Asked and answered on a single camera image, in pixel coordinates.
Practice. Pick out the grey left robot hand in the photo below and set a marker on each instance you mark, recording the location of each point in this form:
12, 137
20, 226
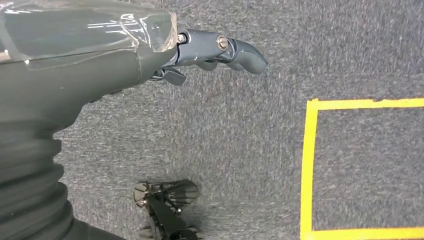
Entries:
66, 66

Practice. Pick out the black robot foot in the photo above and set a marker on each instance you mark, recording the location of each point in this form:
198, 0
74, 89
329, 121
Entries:
165, 212

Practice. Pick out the yellow floor tape square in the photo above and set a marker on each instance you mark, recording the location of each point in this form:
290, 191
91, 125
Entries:
308, 165

